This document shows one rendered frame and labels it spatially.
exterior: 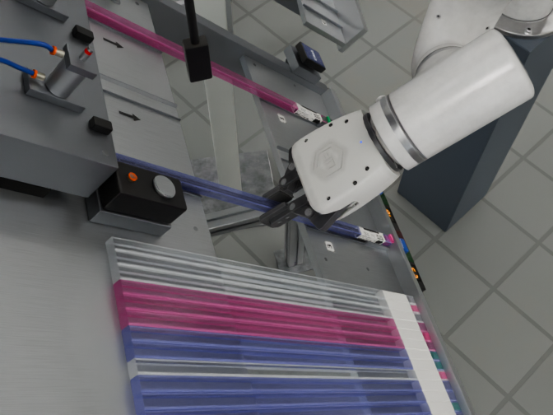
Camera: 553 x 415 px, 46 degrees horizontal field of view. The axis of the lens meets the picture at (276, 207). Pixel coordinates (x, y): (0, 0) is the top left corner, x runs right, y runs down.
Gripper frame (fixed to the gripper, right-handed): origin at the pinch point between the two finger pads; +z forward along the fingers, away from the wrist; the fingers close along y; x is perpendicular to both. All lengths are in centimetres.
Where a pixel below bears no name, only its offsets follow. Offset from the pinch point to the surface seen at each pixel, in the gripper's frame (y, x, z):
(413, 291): 8.6, 24.7, -4.7
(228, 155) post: -57, 59, 35
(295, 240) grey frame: -33, 72, 31
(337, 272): 7.0, 9.9, -0.6
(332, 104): -27.0, 24.8, -4.5
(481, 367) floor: 7, 104, 9
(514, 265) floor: -16, 115, -8
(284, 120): -18.7, 10.6, -0.8
